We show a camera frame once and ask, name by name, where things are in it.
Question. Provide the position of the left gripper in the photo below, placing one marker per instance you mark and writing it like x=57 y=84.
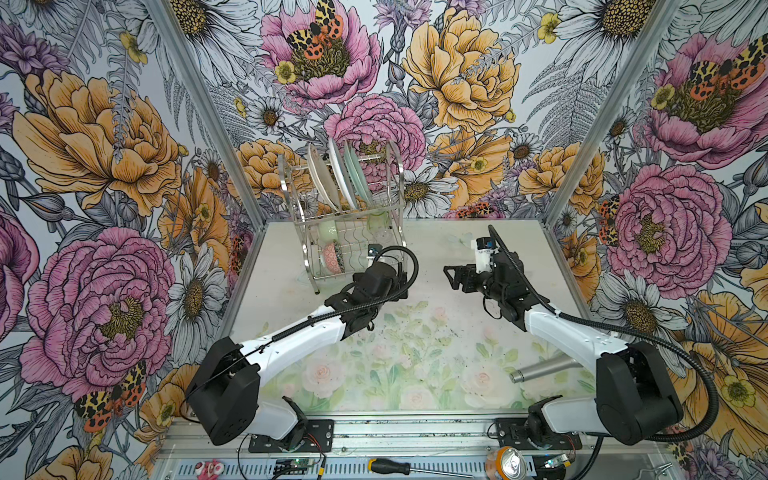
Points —
x=398 y=287

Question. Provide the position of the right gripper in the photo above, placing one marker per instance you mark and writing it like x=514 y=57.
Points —
x=468 y=270

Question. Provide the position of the steel two-tier dish rack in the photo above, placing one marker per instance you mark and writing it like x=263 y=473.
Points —
x=384 y=172

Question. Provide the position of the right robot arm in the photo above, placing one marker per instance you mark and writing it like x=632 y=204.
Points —
x=634 y=398

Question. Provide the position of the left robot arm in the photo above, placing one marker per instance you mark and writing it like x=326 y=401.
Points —
x=224 y=392

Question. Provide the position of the light green ceramic bowl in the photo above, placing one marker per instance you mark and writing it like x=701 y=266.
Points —
x=328 y=232

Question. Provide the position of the white patterned plate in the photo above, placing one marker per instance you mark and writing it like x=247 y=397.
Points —
x=341 y=175

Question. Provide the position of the grey metal cylinder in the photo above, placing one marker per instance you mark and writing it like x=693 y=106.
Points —
x=544 y=368

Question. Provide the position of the pale green plate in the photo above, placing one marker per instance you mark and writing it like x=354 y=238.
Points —
x=356 y=174

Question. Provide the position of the cream white plate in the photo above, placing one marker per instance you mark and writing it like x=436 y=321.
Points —
x=322 y=179

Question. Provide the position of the black yellow screwdriver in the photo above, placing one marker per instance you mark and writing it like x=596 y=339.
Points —
x=386 y=466

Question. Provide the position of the green circuit board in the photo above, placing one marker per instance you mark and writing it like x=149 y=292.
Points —
x=287 y=467

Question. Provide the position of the roll of tape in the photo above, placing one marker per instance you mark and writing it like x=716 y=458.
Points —
x=505 y=463

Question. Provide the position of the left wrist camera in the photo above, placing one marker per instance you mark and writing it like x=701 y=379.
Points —
x=373 y=250

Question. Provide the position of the aluminium front rail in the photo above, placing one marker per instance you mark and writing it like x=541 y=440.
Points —
x=422 y=434

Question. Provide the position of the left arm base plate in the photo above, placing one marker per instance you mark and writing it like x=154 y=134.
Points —
x=310 y=436

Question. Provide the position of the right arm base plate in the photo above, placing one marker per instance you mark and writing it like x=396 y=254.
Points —
x=515 y=432

